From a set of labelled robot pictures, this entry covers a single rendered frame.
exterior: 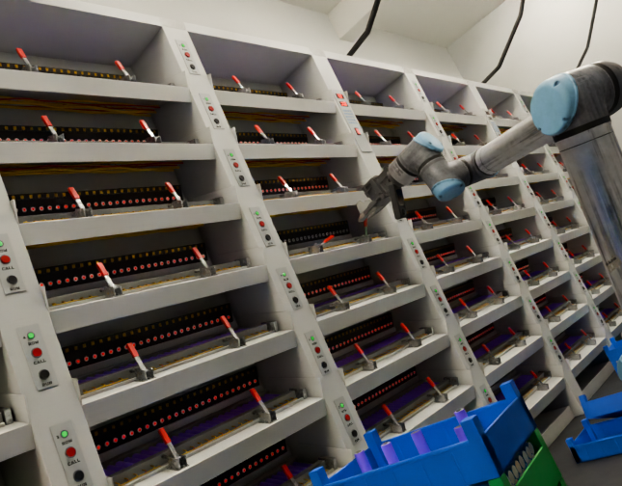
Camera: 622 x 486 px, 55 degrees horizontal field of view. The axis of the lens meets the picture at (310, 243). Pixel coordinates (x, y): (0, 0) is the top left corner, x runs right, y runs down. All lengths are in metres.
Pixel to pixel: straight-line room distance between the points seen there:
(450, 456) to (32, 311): 0.80
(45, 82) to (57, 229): 0.39
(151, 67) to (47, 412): 1.13
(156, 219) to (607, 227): 1.00
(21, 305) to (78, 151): 0.41
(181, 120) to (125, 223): 0.51
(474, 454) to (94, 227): 0.92
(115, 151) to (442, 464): 1.05
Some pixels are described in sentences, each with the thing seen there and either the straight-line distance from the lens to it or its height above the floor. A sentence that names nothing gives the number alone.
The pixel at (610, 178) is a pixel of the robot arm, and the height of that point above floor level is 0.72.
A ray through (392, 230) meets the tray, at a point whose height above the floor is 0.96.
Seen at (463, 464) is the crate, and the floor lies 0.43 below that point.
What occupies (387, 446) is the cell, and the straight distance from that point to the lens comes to 1.02.
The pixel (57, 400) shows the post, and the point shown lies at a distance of 1.21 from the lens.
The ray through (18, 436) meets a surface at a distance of 1.18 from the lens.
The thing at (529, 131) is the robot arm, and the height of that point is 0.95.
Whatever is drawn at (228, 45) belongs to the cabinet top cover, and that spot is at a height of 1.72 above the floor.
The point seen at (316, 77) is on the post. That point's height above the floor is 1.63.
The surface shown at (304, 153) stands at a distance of 2.00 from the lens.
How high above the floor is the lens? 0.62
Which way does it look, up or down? 11 degrees up
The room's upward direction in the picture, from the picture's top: 25 degrees counter-clockwise
